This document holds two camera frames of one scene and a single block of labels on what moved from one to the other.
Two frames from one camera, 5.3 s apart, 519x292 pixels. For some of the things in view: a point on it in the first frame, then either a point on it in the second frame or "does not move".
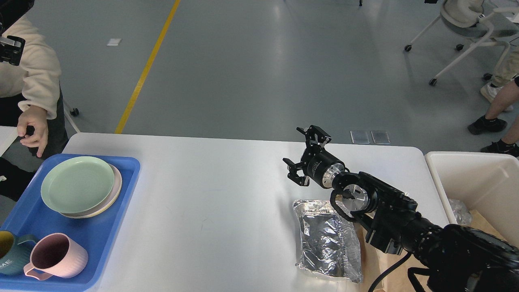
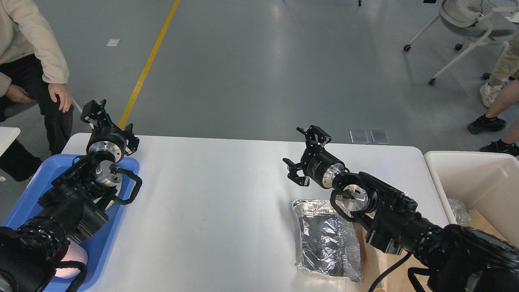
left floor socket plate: [359, 137] does not move
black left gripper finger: [11, 48] -> [106, 138]
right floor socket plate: [381, 138] does not move
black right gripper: [320, 165] does not move
